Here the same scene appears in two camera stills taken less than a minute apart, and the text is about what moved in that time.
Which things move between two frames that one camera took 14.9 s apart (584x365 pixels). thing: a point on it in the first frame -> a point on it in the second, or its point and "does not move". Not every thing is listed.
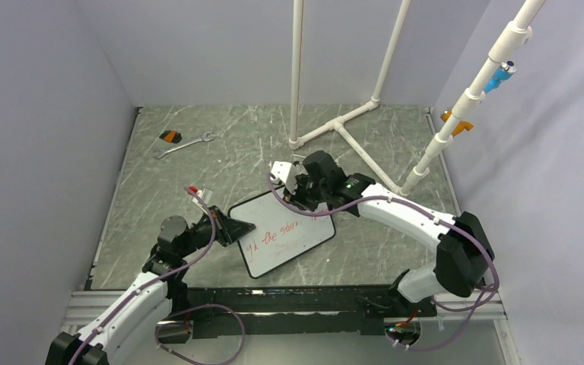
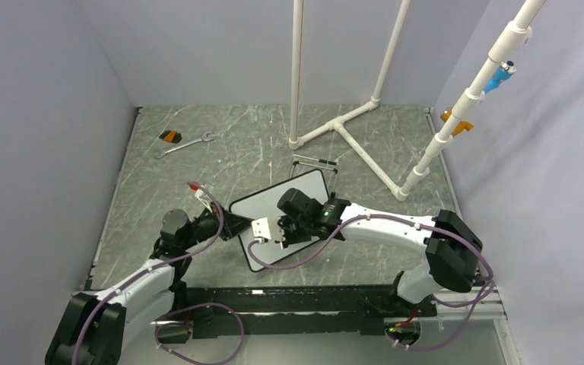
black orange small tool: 171,136 does not move
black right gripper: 296,198 -> 283,222
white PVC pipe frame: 474,94 does not move
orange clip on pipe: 460,127 does not move
